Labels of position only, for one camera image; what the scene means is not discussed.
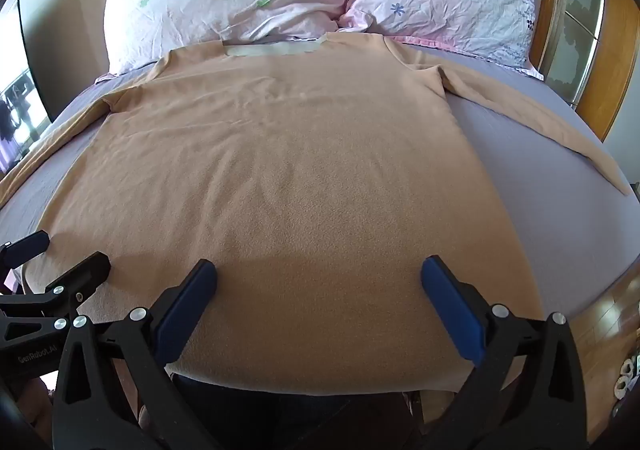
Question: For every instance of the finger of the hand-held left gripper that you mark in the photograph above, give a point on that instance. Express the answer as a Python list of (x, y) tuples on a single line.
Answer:
[(75, 275), (27, 246)]

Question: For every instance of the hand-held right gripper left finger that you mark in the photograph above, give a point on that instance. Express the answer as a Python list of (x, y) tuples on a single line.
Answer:
[(187, 300)]

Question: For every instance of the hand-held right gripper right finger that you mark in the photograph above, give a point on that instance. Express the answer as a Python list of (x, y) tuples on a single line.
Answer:
[(452, 315)]

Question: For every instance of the tan long-sleeve shirt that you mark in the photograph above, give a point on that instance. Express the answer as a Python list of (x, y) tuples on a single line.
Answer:
[(280, 170)]

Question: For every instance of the dark framed window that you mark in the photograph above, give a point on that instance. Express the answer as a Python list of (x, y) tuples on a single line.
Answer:
[(17, 95)]

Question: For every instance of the bed with purple sheet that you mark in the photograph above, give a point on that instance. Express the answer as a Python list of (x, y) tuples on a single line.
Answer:
[(530, 180)]

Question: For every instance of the white slipper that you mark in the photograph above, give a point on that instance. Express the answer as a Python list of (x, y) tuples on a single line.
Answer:
[(627, 377)]

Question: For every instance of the wooden headboard with glass panels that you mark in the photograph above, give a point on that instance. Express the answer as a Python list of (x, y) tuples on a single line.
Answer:
[(590, 20)]

